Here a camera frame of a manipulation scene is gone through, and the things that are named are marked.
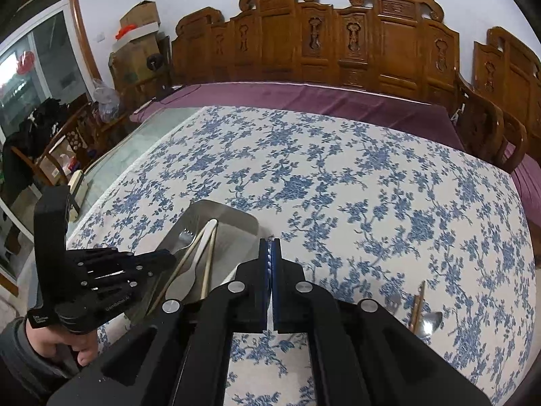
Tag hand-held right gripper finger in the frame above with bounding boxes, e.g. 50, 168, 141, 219
46, 239, 271, 406
273, 239, 493, 406

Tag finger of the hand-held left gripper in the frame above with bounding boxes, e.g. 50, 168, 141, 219
78, 249, 176, 271
82, 267, 167, 292

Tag metal fork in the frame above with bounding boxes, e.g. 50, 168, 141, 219
175, 227, 197, 263

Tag metal tray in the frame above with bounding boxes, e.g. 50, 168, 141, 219
122, 200, 259, 318

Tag white spoon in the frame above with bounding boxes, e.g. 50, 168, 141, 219
165, 219, 218, 303

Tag person's left forearm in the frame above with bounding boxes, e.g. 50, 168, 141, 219
0, 317, 81, 402

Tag person's left hand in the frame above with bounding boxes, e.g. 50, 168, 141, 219
25, 319, 100, 368

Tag wooden side chair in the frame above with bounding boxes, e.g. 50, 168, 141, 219
13, 101, 108, 187

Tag black clothes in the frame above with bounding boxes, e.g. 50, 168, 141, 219
0, 97, 64, 206

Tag blue floral tablecloth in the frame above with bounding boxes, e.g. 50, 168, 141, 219
65, 106, 535, 406

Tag clear plastic bag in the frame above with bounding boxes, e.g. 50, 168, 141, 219
93, 78, 122, 124

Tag metal spoon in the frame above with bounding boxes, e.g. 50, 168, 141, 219
418, 311, 444, 337

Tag purple sofa cushion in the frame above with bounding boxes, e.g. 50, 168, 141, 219
131, 81, 466, 153

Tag glass sliding door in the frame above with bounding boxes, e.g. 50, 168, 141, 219
0, 4, 94, 144

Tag large cardboard carton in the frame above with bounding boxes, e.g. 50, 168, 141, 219
109, 34, 170, 94

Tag white flat board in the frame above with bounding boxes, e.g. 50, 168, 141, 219
112, 23, 160, 51

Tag carved wooden sofa bench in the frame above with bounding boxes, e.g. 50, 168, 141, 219
131, 0, 466, 153

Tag small cardboard box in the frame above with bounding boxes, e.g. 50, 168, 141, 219
119, 1, 160, 30

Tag purple chair cushion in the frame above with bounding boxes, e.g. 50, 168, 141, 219
509, 144, 541, 238

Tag carved wooden armchair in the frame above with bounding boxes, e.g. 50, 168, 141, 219
454, 26, 541, 175

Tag wooden door frame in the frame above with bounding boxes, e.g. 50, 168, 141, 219
29, 0, 106, 90

